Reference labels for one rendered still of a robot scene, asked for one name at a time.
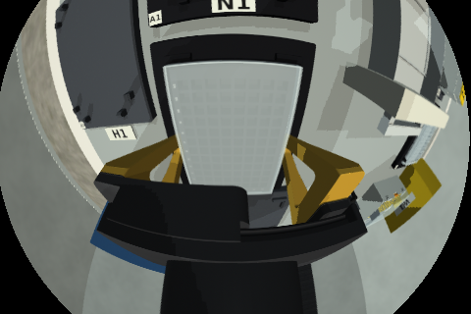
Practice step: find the white label with black text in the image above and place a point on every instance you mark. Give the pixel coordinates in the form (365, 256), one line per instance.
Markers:
(121, 132)

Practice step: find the large cream rectangular box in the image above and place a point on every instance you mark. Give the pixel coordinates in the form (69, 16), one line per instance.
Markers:
(416, 62)

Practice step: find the yellow bin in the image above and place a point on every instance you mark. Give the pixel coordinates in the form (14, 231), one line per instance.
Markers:
(422, 184)

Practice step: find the blue open-top bin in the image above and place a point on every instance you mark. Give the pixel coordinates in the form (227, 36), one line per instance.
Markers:
(109, 246)

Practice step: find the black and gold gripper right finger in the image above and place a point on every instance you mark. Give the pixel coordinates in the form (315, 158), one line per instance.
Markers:
(335, 178)

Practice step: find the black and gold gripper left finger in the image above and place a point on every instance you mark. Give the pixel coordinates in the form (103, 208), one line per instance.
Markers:
(139, 164)

